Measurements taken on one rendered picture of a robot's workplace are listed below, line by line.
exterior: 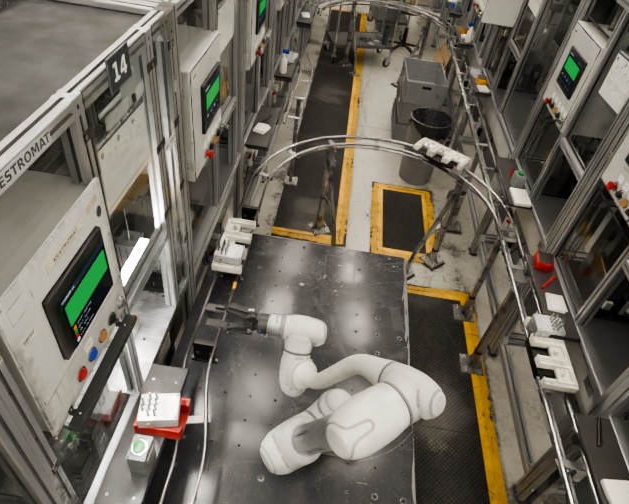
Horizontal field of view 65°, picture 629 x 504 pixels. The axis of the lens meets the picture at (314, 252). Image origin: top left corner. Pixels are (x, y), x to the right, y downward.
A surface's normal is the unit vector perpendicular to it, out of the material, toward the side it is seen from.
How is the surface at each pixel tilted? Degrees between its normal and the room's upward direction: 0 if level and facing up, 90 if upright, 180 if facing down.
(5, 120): 0
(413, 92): 91
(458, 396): 0
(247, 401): 0
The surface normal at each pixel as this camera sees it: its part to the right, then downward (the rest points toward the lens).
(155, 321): 0.11, -0.73
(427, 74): -0.08, 0.66
